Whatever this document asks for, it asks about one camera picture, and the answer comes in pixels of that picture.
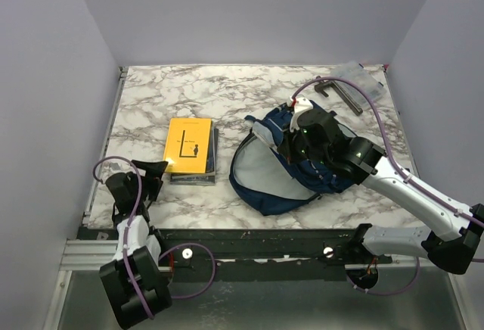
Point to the Nineteen Eighty-Four blue book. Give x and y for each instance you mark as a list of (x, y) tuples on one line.
[(211, 156)]

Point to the clear plastic organizer box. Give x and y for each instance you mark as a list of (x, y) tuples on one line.
[(354, 72)]

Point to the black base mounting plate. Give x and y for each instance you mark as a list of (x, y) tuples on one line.
[(258, 255)]

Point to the yellow book underneath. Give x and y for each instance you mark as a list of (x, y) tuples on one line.
[(187, 145)]

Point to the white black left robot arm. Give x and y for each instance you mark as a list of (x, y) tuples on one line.
[(134, 285)]

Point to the navy blue student backpack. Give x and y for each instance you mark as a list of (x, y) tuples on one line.
[(263, 179)]

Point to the dark metal T-handle tool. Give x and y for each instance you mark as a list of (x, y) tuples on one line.
[(324, 86)]

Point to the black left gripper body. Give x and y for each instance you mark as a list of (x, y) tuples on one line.
[(150, 181)]

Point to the aluminium extrusion rail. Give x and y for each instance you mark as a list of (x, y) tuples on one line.
[(87, 255)]

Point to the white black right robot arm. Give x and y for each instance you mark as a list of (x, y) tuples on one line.
[(451, 230)]

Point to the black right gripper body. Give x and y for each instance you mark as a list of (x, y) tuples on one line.
[(296, 148)]

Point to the dark book at bottom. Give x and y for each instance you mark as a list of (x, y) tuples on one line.
[(204, 180)]

